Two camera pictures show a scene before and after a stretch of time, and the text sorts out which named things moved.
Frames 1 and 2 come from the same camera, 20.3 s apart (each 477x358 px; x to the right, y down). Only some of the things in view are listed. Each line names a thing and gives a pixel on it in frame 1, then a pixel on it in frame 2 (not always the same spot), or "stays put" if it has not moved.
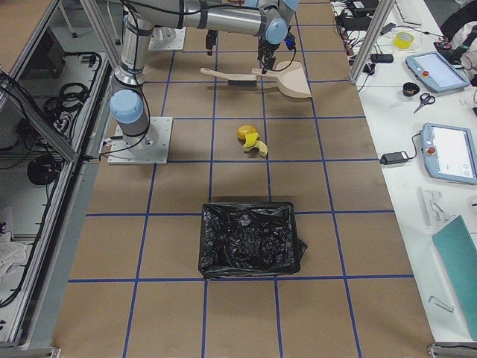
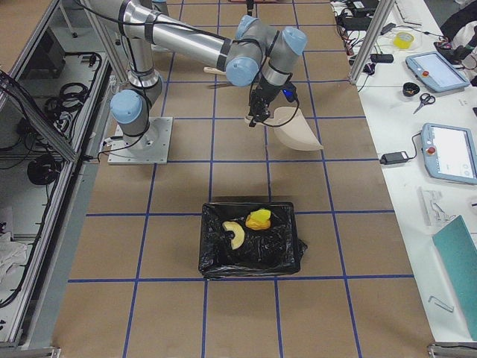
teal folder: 456,246 stays put
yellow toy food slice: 251,139 to 263,215
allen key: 441,304 stays put
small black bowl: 410,89 stays put
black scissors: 425,98 stays put
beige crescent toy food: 260,145 to 239,235
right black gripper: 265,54 to 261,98
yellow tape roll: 403,40 stays put
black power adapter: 393,157 stays put
